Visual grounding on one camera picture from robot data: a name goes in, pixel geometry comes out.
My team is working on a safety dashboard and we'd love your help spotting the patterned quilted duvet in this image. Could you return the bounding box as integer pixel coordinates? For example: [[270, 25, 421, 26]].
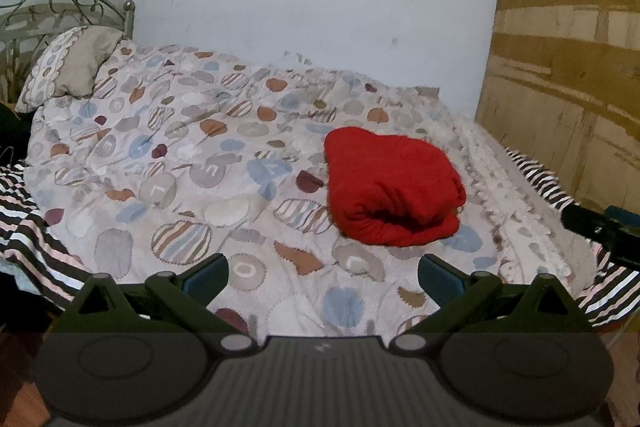
[[22, 39, 601, 338]]

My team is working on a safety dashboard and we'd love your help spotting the black and white striped sheet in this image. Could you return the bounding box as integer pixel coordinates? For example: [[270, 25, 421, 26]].
[[0, 147, 640, 328]]

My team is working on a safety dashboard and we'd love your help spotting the beige patterned pillow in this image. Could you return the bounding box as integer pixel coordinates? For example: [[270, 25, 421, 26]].
[[15, 26, 123, 114]]

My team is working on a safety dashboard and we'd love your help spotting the dark clothes pile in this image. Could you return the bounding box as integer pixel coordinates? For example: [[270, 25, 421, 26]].
[[0, 104, 33, 168]]

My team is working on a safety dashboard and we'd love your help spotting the grey metal bed headboard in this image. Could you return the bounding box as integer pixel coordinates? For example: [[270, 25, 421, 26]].
[[0, 0, 137, 105]]

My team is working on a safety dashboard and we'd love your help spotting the red long-sleeve shirt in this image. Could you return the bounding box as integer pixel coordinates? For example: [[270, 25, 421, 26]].
[[324, 126, 467, 248]]

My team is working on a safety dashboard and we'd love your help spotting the plywood panel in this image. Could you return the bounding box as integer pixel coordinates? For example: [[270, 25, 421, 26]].
[[475, 0, 640, 212]]

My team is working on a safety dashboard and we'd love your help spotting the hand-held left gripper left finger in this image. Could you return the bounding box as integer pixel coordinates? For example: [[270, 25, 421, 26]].
[[52, 253, 258, 355]]

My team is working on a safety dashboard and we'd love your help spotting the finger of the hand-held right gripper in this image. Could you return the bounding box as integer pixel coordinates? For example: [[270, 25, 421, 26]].
[[560, 203, 640, 269]]

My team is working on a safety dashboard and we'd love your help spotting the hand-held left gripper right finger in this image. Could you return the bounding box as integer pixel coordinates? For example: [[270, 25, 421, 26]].
[[390, 253, 598, 355]]

